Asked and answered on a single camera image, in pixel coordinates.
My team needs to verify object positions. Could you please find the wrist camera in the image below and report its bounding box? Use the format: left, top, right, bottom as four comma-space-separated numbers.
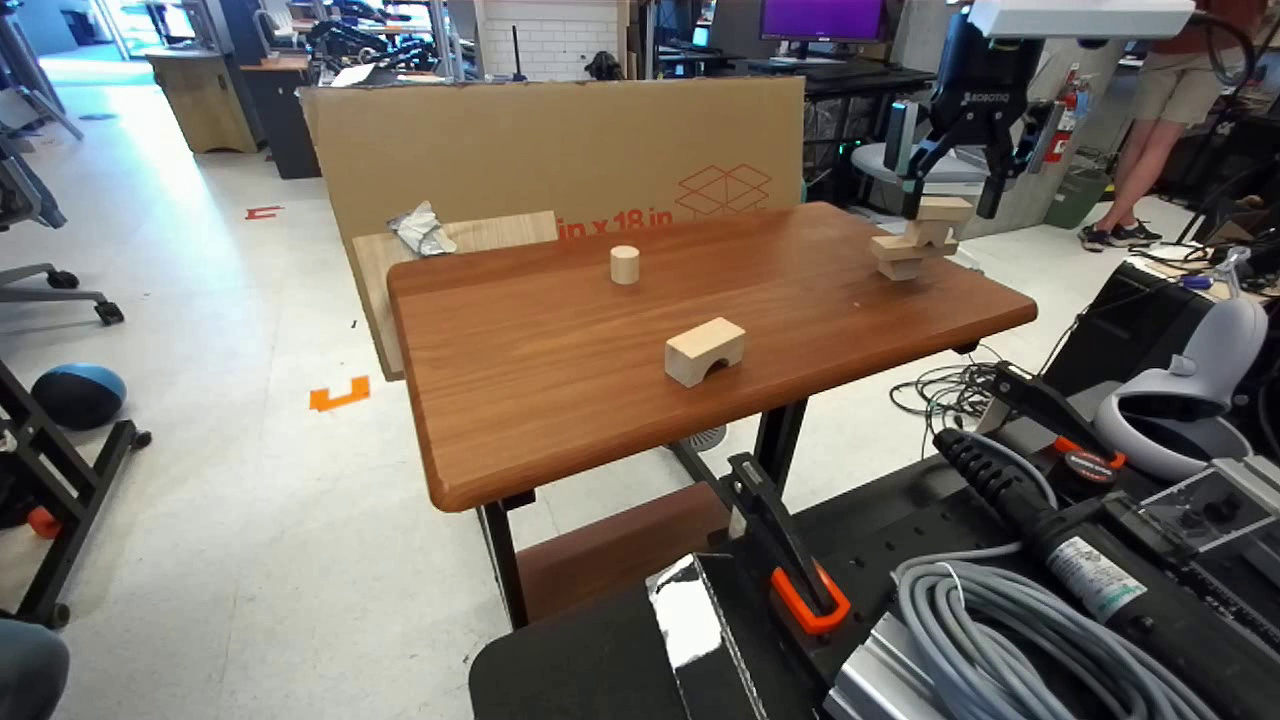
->
1016, 100, 1064, 167

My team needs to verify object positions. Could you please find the wooden cabinet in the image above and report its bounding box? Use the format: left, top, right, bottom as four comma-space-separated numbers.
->
144, 47, 261, 156

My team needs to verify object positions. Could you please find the crumpled silver wrapper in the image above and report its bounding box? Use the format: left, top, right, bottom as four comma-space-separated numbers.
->
387, 201, 459, 258

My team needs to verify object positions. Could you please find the clear plastic control box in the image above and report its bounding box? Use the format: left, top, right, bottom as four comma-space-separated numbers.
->
1138, 455, 1280, 593

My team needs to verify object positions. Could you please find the office chair base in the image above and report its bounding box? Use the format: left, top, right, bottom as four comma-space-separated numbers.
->
0, 130, 127, 327

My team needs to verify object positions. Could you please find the person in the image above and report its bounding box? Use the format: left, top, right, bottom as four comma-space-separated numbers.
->
1077, 0, 1268, 253

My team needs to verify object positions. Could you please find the black wheeled frame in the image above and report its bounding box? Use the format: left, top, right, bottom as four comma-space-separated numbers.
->
0, 358, 153, 631

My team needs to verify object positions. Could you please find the blue and black ball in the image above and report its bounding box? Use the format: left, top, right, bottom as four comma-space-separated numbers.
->
30, 363, 129, 432

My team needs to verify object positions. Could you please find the black cabinet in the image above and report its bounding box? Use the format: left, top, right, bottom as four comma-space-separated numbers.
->
239, 54, 323, 181

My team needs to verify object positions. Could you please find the flat wooden plank block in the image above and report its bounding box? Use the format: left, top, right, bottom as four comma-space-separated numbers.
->
868, 234, 960, 264

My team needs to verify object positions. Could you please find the black desk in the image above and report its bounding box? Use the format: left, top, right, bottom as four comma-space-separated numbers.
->
655, 45, 939, 206

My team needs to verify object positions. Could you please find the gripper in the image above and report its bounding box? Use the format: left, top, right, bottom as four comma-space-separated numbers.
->
900, 14, 1047, 220

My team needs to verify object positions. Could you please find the black power plug cable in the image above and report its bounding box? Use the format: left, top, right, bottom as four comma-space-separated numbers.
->
931, 428, 1280, 691

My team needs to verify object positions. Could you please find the heap of black cables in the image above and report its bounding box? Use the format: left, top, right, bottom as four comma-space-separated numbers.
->
887, 345, 1003, 423

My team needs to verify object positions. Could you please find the white hand controller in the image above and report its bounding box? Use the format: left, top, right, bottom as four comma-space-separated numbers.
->
1092, 294, 1270, 484

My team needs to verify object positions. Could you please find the green waste bin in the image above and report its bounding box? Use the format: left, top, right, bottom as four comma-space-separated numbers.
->
1042, 165, 1112, 232

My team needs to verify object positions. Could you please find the coil of grey cable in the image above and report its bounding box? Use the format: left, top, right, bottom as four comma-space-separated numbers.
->
892, 553, 1223, 720

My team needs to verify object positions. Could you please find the monitor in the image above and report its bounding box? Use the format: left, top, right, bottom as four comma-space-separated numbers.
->
757, 0, 892, 59

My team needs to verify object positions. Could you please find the red fire extinguisher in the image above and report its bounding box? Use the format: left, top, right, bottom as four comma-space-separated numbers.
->
1044, 64, 1094, 164

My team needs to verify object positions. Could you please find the aluminium profile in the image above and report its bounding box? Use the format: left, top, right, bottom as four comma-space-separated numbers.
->
823, 610, 963, 720

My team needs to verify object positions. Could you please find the large cardboard box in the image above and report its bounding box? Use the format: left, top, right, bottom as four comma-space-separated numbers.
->
299, 77, 807, 243

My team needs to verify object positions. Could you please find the glossy black box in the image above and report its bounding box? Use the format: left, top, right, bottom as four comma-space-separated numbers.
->
644, 552, 766, 720

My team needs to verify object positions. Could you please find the black clamp with orange grip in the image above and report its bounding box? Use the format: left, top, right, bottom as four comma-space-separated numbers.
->
724, 452, 854, 638
988, 361, 1128, 487

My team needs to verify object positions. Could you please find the light wooden board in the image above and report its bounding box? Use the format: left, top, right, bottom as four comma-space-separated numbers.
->
351, 210, 560, 382

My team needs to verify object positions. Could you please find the wooden arch block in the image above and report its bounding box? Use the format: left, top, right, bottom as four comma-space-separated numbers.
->
665, 317, 747, 389

